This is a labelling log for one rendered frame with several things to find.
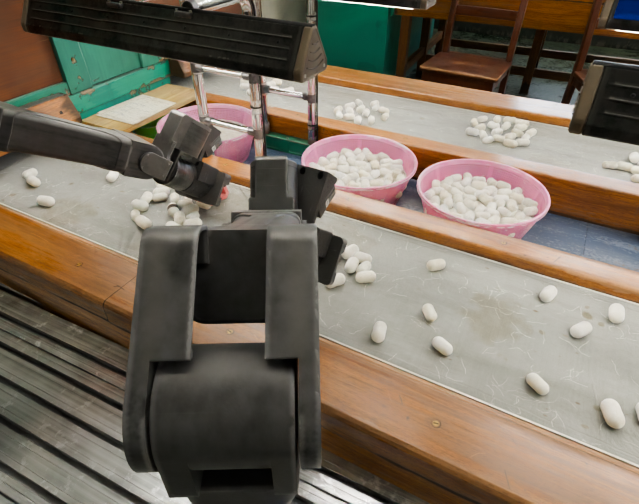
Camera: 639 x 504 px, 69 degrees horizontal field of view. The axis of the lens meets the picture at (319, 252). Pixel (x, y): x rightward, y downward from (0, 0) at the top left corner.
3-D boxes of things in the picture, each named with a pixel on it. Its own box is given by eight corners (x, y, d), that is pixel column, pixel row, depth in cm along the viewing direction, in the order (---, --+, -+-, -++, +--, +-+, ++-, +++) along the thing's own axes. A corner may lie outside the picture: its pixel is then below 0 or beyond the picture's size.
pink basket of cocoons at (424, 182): (525, 280, 88) (540, 240, 82) (393, 240, 98) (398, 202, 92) (544, 212, 106) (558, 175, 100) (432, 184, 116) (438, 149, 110)
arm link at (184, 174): (183, 151, 86) (159, 139, 80) (206, 163, 84) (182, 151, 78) (167, 184, 87) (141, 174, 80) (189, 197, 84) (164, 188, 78)
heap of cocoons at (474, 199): (519, 270, 89) (528, 244, 85) (402, 235, 97) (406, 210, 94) (537, 210, 105) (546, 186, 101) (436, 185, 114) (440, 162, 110)
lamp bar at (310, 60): (302, 85, 66) (301, 30, 61) (23, 32, 89) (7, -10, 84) (328, 69, 71) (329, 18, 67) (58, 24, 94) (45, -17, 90)
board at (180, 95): (122, 136, 117) (120, 131, 116) (81, 124, 122) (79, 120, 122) (205, 95, 140) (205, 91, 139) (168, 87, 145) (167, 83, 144)
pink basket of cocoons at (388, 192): (414, 229, 101) (420, 192, 95) (293, 221, 103) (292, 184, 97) (410, 170, 121) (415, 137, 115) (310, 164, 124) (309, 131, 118)
